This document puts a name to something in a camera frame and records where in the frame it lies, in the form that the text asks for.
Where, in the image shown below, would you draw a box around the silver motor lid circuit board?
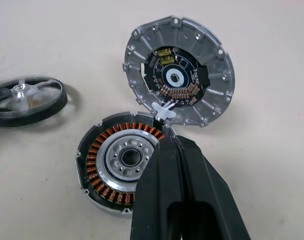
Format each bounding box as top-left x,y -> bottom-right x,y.
121,15 -> 235,129

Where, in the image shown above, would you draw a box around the silver motor housing copper windings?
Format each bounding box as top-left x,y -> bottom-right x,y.
73,111 -> 179,220

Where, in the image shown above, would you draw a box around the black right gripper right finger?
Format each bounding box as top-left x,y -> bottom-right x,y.
176,135 -> 252,240

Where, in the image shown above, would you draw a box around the black spoked rotor ring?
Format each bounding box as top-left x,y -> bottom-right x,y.
0,74 -> 68,129

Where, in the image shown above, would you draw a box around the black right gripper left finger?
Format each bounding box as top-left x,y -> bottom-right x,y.
128,129 -> 193,240

